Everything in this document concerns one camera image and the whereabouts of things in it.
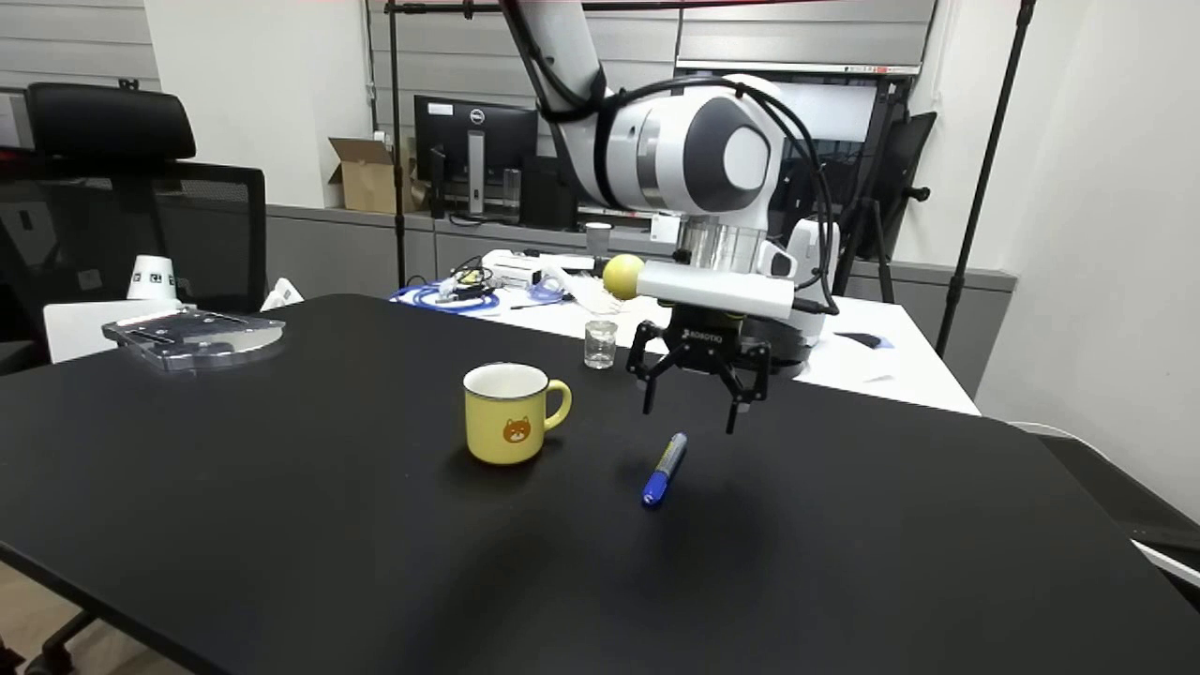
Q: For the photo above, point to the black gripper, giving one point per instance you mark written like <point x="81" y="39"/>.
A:
<point x="707" y="341"/>

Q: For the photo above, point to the blue marker pen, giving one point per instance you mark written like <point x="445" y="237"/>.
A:
<point x="660" y="474"/>

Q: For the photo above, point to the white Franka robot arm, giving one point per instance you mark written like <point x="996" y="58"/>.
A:
<point x="687" y="151"/>

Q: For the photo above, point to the yellow enamel mug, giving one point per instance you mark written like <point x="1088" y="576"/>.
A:
<point x="498" y="429"/>

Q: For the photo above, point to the small clear glass jar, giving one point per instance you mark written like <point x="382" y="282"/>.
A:
<point x="600" y="346"/>

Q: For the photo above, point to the yellow ball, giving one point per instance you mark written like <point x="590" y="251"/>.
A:
<point x="618" y="276"/>

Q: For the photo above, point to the large dark screen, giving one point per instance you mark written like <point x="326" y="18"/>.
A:
<point x="845" y="134"/>

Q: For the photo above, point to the small black computer monitor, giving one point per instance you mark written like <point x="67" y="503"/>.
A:
<point x="445" y="151"/>

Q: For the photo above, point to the black light stand pole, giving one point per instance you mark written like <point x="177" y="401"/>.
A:
<point x="986" y="163"/>

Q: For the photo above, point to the black thin upright pole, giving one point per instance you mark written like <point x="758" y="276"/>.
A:
<point x="396" y="151"/>

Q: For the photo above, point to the brown cardboard box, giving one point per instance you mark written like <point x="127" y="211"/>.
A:
<point x="370" y="181"/>

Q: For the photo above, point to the grey long counter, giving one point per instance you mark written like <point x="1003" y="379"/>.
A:
<point x="340" y="251"/>

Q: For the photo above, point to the clear plastic plate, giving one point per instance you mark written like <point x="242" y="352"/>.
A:
<point x="198" y="341"/>

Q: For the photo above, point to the black office chair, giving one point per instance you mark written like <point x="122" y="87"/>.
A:
<point x="113" y="188"/>

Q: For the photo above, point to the white wrist mount bar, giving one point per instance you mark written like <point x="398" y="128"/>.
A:
<point x="733" y="296"/>

